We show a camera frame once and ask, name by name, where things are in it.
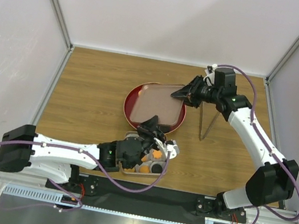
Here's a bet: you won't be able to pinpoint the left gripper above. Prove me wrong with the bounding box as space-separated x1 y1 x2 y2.
125 111 169 174

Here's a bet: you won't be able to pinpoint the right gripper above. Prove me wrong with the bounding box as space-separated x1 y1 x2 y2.
169 71 223 113

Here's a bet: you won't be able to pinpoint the orange leaf cookie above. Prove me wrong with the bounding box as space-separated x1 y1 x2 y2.
151 150 162 161

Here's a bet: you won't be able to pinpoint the tin lid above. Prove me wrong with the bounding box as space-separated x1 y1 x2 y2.
130 83 184 127

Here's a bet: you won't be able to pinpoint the black sandwich cookie top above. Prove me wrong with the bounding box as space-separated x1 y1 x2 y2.
151 164 163 174

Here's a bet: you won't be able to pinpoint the black sandwich cookie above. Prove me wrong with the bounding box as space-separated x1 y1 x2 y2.
151 164 163 174
161 126 172 134

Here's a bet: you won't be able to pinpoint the orange swirl cookie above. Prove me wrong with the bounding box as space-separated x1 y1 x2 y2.
124 168 135 173

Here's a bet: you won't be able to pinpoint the metal tongs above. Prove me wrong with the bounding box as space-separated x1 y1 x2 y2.
198 102 220 141

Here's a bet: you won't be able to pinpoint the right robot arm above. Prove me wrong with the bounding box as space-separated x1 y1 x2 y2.
171 76 299 219

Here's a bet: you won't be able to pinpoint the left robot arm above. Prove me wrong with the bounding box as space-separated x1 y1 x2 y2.
0 116 169 191

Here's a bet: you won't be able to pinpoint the black sandwich cookie lower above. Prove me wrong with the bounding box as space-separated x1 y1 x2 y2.
161 126 172 134

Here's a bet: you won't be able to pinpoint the square cookie tin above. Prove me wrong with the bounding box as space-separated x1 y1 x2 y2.
118 130 174 182

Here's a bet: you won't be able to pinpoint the red round tray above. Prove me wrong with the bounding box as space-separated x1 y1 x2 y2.
123 82 187 134

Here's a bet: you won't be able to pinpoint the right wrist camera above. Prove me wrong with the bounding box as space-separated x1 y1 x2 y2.
203 64 218 86

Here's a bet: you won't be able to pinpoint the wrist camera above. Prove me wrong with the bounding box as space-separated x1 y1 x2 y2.
154 137 180 159
203 64 218 86

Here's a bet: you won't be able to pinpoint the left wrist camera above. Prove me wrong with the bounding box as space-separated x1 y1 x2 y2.
154 137 180 159

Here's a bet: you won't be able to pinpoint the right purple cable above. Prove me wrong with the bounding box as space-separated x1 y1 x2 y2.
187 62 299 224

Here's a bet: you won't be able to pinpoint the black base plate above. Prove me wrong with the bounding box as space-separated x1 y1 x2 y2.
43 166 250 224

